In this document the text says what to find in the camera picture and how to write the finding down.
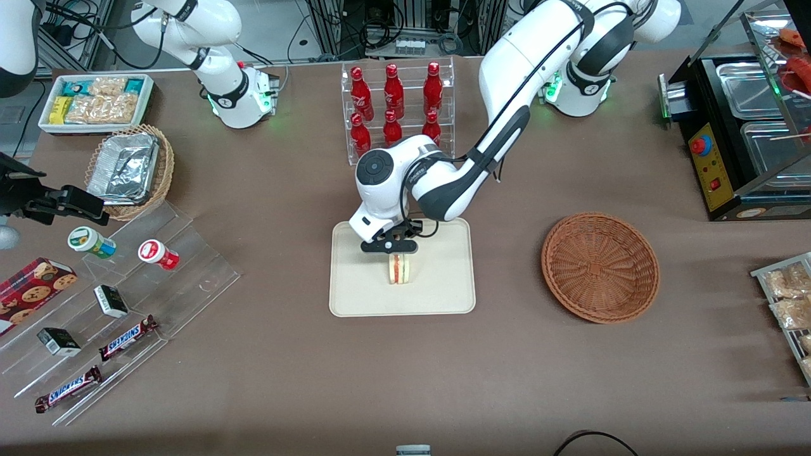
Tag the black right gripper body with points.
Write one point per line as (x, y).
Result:
(14, 195)

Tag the triangular sandwich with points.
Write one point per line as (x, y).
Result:
(400, 269)

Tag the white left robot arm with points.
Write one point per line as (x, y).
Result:
(526, 57)

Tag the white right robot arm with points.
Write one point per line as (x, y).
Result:
(222, 25)

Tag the cream rectangular tray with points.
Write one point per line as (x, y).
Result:
(437, 285)

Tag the oval tan wicker basket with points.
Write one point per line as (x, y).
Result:
(163, 171)

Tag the round brown wicker basket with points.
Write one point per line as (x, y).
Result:
(599, 266)

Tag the green lid snack cup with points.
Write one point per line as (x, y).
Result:
(90, 241)

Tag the aluminium foil container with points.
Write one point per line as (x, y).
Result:
(123, 168)

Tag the red lid snack cup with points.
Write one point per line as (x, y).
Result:
(157, 253)

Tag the yellow snack packet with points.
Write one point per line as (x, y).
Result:
(60, 110)

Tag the large clear cracker bag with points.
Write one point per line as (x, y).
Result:
(104, 109)

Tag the small black carton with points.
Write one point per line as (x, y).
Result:
(58, 341)
(111, 301)

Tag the red plaid cookie box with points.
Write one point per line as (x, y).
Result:
(31, 292)

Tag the red cola bottle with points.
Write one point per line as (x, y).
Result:
(393, 92)
(392, 130)
(431, 126)
(361, 95)
(360, 136)
(433, 90)

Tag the clear acrylic stepped display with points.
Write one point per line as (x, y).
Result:
(190, 253)

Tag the teal snack packet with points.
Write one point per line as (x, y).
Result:
(76, 87)
(134, 85)

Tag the small clear cracker bag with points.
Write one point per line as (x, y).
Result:
(108, 86)

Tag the white rectangular snack bin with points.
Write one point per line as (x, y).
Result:
(149, 95)

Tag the snickers chocolate bar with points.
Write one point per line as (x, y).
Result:
(127, 337)
(66, 389)

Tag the clear acrylic bottle rack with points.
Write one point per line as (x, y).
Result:
(408, 76)

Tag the white power strip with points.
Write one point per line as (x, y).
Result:
(410, 47)

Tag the small grey device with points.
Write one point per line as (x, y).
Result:
(413, 451)

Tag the black food warmer machine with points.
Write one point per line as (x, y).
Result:
(728, 190)

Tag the steel food pan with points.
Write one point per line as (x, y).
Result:
(747, 88)
(770, 149)

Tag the clear bag of crackers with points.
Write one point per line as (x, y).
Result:
(792, 313)
(785, 282)

